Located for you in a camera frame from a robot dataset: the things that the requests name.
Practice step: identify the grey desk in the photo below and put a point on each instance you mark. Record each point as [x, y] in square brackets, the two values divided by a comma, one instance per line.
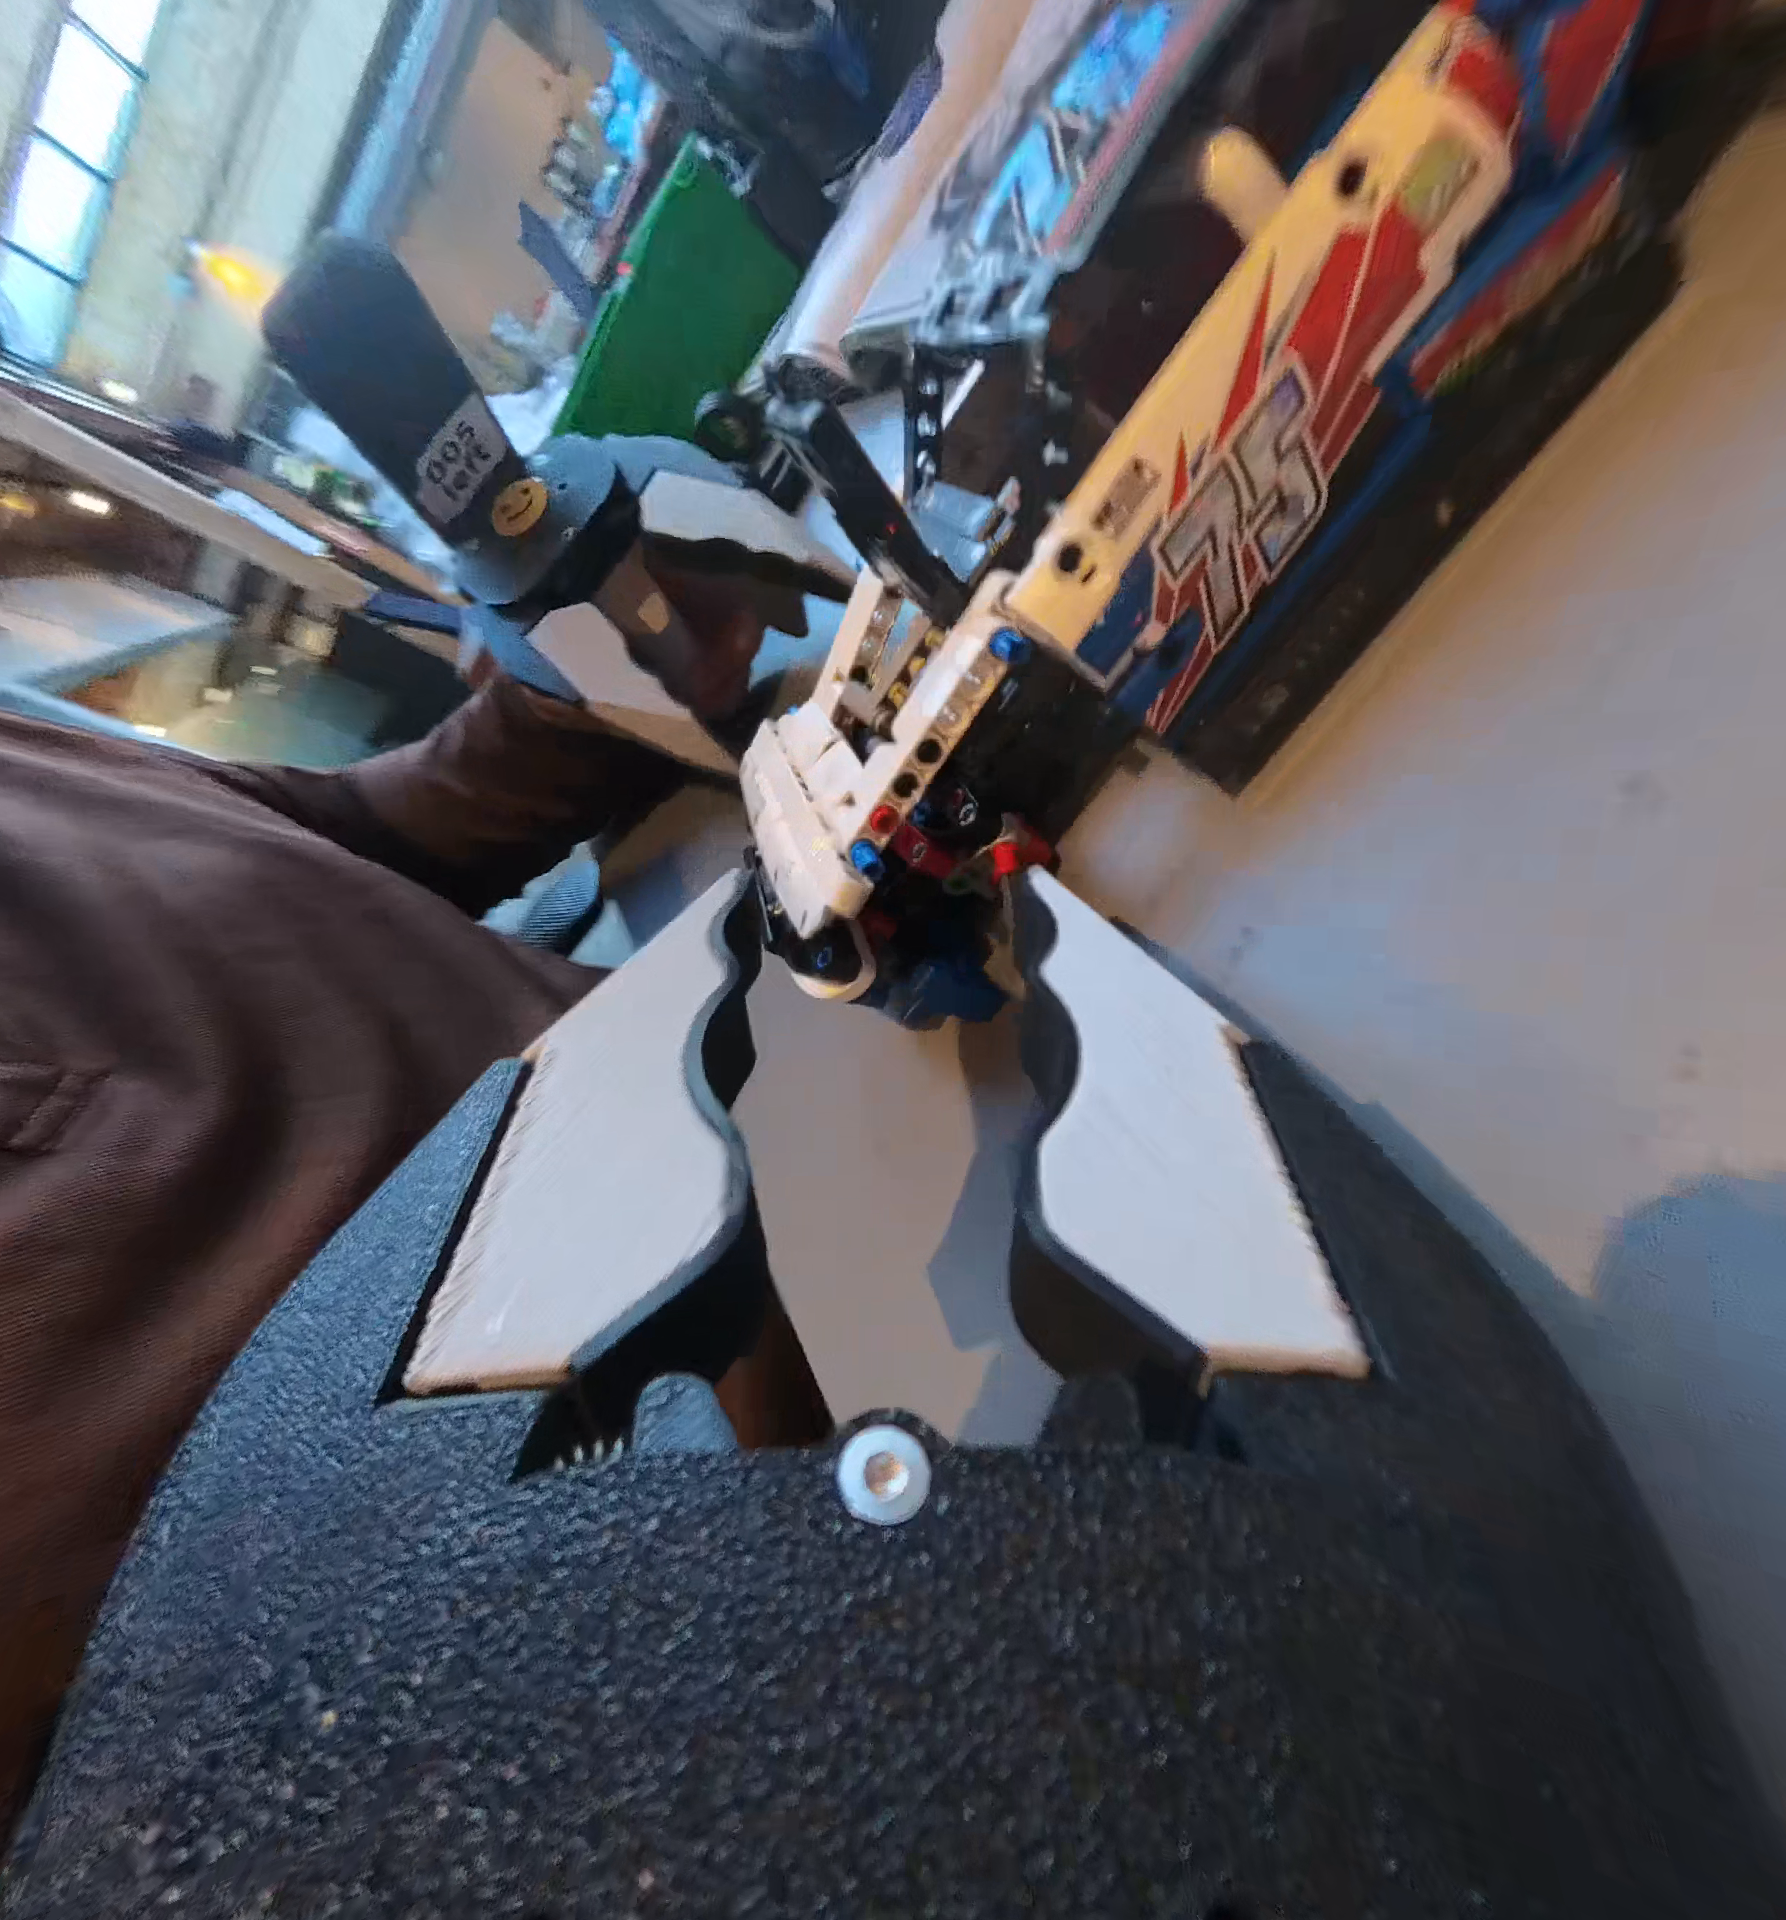
[1508, 781]

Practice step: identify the person's left hand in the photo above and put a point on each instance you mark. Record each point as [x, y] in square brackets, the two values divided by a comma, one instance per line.
[721, 630]

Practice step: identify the person's left forearm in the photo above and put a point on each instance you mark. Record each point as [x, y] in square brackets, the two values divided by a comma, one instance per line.
[503, 794]

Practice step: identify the green board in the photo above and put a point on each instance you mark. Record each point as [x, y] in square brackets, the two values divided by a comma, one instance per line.
[683, 301]

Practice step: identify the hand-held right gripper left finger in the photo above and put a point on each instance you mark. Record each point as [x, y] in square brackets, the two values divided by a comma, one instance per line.
[593, 1201]

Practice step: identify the blue grey cloth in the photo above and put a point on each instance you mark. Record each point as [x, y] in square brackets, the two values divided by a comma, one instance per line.
[548, 909]

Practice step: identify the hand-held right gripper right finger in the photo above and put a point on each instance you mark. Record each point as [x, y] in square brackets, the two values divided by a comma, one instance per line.
[1192, 1201]

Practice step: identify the toy brick race car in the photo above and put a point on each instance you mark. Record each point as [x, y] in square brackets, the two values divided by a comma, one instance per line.
[1252, 451]

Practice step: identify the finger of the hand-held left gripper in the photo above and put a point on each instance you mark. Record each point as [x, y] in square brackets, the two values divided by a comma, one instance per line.
[623, 674]
[728, 519]

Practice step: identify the window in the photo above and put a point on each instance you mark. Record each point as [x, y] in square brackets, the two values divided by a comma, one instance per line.
[68, 165]

